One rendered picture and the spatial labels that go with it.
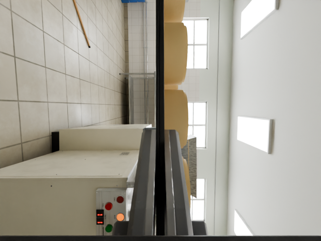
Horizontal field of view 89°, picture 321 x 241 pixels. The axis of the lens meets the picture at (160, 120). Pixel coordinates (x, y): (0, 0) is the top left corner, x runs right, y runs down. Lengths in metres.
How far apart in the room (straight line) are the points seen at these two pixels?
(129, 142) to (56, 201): 0.75
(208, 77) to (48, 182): 4.59
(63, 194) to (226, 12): 5.49
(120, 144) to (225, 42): 4.49
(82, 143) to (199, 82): 3.90
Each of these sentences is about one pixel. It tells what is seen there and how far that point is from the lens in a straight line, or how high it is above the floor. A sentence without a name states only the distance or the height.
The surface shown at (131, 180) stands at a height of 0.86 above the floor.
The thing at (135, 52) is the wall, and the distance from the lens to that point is 5.03.
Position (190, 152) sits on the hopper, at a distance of 1.56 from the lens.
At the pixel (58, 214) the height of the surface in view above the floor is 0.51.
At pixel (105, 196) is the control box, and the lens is 0.85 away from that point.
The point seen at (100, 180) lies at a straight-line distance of 0.87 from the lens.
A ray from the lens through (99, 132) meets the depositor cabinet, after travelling 1.56.
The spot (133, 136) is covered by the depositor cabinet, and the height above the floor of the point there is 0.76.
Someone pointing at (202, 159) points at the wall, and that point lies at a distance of 5.15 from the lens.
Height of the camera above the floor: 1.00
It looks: level
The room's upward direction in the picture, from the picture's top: 90 degrees clockwise
